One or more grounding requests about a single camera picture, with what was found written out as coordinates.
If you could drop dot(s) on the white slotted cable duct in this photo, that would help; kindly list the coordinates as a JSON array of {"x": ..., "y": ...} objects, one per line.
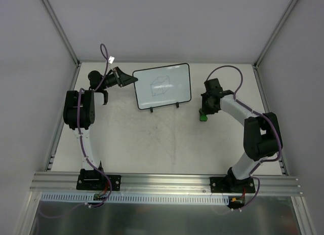
[{"x": 136, "y": 198}]

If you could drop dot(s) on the green bone-shaped eraser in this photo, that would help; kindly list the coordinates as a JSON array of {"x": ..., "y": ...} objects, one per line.
[{"x": 203, "y": 117}]

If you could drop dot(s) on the right aluminium frame post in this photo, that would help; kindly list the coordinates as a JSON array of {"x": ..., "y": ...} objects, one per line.
[{"x": 278, "y": 27}]

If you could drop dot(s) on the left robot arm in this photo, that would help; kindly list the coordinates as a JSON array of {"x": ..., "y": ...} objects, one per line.
[{"x": 80, "y": 106}]

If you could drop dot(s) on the black-framed whiteboard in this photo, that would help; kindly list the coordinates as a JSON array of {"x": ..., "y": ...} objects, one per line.
[{"x": 162, "y": 86}]

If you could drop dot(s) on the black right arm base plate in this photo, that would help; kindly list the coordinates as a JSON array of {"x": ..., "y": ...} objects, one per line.
[{"x": 227, "y": 185}]

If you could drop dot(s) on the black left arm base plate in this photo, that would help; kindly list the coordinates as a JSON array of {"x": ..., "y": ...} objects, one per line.
[{"x": 92, "y": 180}]

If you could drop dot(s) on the black wire whiteboard stand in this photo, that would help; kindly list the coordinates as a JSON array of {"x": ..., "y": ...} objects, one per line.
[{"x": 176, "y": 105}]

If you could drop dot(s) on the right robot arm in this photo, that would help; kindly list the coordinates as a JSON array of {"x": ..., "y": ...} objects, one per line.
[{"x": 261, "y": 138}]

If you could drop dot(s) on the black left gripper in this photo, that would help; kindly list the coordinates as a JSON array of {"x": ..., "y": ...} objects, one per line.
[{"x": 118, "y": 77}]

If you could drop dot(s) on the aluminium front rail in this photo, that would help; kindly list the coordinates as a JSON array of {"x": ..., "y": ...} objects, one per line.
[{"x": 271, "y": 185}]

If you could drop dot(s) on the left aluminium frame post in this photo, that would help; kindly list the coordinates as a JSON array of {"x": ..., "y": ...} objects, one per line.
[{"x": 60, "y": 31}]

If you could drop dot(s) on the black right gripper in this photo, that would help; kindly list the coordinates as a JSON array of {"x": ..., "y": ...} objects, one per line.
[{"x": 207, "y": 106}]

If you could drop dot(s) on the aluminium frame post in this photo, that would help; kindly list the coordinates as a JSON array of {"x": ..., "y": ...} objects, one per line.
[
  {"x": 60, "y": 31},
  {"x": 278, "y": 27}
]

